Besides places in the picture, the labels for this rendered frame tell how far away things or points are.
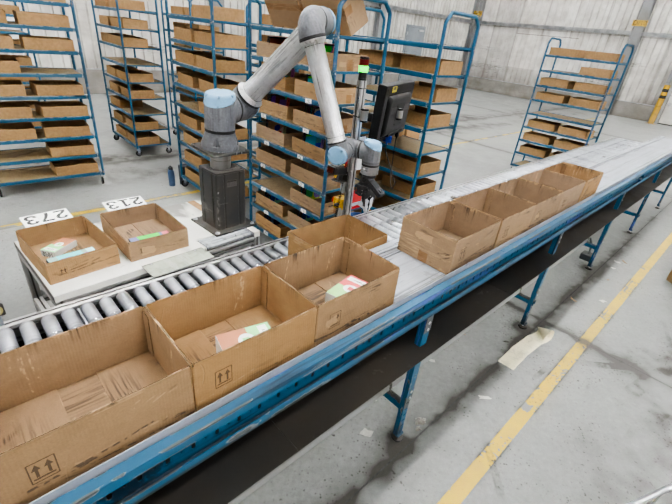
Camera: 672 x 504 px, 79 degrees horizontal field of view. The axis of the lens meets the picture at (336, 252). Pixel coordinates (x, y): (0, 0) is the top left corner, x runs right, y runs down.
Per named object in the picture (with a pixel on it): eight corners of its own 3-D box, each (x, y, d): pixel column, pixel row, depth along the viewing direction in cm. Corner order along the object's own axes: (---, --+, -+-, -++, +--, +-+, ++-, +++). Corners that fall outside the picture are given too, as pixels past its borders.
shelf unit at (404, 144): (430, 243, 403) (483, 16, 308) (399, 257, 371) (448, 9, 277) (359, 209, 462) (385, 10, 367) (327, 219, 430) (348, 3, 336)
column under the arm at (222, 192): (191, 220, 229) (186, 163, 213) (230, 209, 246) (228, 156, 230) (216, 237, 214) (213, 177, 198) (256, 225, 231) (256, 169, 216)
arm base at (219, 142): (193, 143, 209) (192, 124, 203) (225, 139, 221) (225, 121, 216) (214, 155, 198) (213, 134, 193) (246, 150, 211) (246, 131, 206)
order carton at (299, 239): (343, 241, 224) (346, 213, 215) (383, 264, 206) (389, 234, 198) (286, 262, 199) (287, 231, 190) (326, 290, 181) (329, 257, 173)
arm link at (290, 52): (212, 104, 211) (312, -6, 171) (231, 100, 226) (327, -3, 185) (231, 129, 214) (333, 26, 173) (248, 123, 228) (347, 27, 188)
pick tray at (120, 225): (157, 218, 226) (155, 202, 221) (189, 246, 203) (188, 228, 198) (102, 231, 208) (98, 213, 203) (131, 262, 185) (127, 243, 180)
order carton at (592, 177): (555, 182, 319) (563, 161, 311) (595, 194, 301) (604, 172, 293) (535, 191, 294) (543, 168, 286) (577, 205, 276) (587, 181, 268)
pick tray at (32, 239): (87, 233, 205) (83, 214, 200) (121, 263, 184) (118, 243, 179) (20, 250, 185) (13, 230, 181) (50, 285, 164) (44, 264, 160)
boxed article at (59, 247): (77, 246, 192) (76, 239, 190) (55, 259, 181) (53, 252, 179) (64, 243, 193) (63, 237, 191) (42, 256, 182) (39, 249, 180)
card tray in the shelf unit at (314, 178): (289, 175, 316) (290, 162, 311) (318, 169, 336) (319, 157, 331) (324, 191, 292) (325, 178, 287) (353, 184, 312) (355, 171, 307)
